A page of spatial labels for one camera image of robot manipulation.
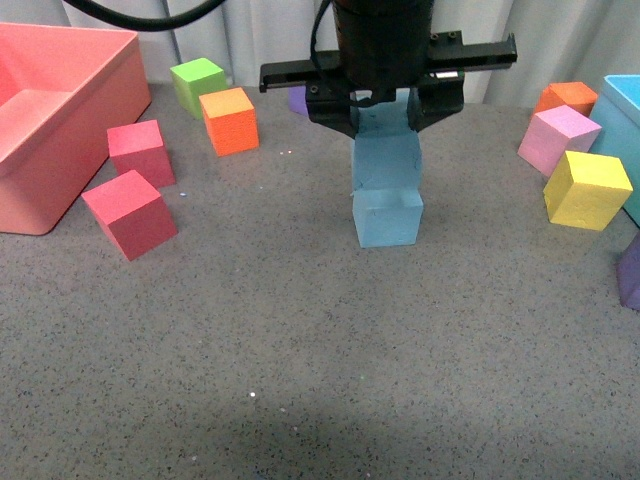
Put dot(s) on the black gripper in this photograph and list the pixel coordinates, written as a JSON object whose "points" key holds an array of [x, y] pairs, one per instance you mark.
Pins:
{"points": [[365, 71]]}

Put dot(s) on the light blue foam cube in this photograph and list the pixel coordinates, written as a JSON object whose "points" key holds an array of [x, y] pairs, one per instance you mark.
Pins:
{"points": [[387, 217], [386, 152]]}

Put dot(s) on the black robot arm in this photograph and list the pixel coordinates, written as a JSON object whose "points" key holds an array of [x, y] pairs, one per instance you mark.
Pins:
{"points": [[379, 18]]}

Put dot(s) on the purple foam cube far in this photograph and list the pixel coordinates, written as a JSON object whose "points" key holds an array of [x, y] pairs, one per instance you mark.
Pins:
{"points": [[297, 100]]}

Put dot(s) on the green foam cube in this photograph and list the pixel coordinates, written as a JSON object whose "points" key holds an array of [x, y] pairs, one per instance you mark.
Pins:
{"points": [[195, 78]]}

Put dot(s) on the red foam cube far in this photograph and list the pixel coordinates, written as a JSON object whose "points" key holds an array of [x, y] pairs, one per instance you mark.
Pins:
{"points": [[141, 147]]}

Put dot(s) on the red foam cube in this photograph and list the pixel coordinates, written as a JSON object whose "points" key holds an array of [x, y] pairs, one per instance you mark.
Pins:
{"points": [[141, 147], [132, 213]]}

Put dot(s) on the pink foam cube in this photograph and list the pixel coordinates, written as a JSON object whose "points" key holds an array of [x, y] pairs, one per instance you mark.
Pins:
{"points": [[552, 132]]}

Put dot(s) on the salmon pink plastic bin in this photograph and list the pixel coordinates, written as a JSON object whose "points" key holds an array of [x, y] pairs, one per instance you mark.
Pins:
{"points": [[62, 88]]}

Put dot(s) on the red foam cube near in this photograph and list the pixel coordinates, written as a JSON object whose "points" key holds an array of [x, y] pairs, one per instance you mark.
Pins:
{"points": [[132, 213]]}

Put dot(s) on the orange foam cube by bin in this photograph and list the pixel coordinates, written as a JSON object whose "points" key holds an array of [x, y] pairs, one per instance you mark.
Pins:
{"points": [[577, 95]]}

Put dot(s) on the grey curtain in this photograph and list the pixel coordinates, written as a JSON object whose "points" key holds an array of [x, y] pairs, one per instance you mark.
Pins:
{"points": [[557, 41]]}

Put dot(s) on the yellow foam cube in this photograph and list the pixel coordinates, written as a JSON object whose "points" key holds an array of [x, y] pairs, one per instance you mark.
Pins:
{"points": [[586, 190]]}

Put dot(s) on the light blue plastic bin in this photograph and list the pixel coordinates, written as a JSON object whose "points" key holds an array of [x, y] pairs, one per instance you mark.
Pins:
{"points": [[617, 111]]}

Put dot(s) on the purple foam cube near bin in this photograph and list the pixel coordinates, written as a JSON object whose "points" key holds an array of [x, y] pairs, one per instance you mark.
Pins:
{"points": [[628, 275]]}

